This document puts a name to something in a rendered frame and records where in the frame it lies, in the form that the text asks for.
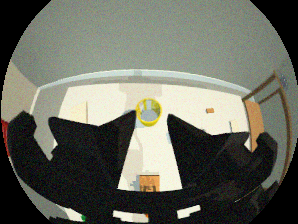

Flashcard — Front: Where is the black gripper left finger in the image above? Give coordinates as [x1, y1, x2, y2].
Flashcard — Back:
[48, 111, 136, 188]

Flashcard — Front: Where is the small brown rectangular block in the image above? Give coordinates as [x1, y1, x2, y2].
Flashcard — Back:
[206, 108, 214, 113]

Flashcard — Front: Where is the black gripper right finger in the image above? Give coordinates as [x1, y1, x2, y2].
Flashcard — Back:
[166, 115, 250, 189]

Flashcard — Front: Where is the yellow cup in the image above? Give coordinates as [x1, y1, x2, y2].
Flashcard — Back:
[136, 99, 162, 127]

